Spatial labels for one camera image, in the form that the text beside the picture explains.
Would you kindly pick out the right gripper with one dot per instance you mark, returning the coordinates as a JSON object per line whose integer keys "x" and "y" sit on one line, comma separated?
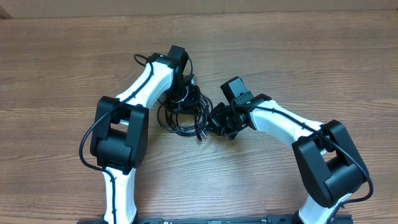
{"x": 215, "y": 126}

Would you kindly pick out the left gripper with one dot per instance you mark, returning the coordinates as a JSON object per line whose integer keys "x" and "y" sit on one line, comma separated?
{"x": 189, "y": 106}

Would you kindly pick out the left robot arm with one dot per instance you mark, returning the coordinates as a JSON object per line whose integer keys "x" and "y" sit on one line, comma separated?
{"x": 119, "y": 134}

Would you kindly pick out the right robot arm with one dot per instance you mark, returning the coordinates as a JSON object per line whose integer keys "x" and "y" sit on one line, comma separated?
{"x": 331, "y": 168}

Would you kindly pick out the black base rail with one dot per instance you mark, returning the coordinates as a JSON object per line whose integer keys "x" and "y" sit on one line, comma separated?
{"x": 214, "y": 221}

